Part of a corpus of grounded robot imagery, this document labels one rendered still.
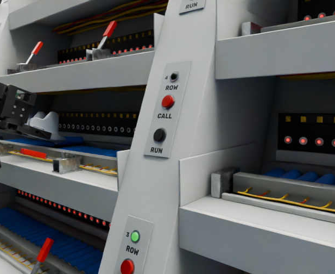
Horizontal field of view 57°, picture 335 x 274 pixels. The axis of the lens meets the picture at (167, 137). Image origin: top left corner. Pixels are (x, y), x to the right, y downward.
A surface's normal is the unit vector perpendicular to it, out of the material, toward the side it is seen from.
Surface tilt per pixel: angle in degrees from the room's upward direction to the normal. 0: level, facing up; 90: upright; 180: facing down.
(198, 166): 90
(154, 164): 90
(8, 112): 90
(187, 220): 112
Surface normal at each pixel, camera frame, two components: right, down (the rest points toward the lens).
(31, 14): -0.64, 0.09
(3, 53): 0.77, 0.06
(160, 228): -0.60, -0.29
